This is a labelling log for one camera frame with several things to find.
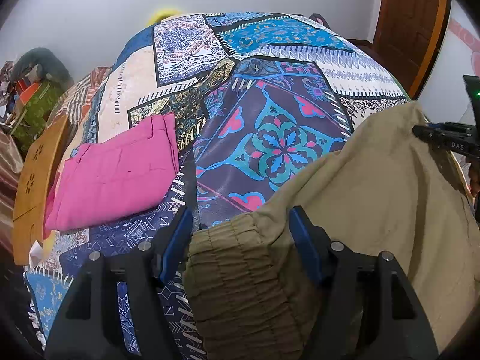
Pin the yellow fluffy object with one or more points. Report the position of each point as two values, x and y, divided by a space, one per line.
165 14

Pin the khaki pants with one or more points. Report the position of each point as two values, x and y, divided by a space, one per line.
375 195

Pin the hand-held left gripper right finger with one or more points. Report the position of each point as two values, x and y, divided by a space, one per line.
305 245

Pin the striped orange cloth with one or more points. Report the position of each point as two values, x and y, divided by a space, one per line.
80 90

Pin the brown striped cloth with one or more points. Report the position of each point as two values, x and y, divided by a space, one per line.
9 180

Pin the green patterned cloth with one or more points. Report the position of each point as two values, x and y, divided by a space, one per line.
35 108

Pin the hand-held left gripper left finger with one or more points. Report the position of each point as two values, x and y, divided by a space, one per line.
175 249

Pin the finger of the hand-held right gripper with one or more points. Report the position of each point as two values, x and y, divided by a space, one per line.
446 137

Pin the patterned blue bed sheet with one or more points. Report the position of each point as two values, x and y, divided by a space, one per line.
285 146

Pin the wooden door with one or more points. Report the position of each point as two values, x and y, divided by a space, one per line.
408 18

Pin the pink folded pants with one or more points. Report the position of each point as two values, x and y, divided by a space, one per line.
112 180

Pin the pink patterned curtain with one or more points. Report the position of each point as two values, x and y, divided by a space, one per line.
465 33

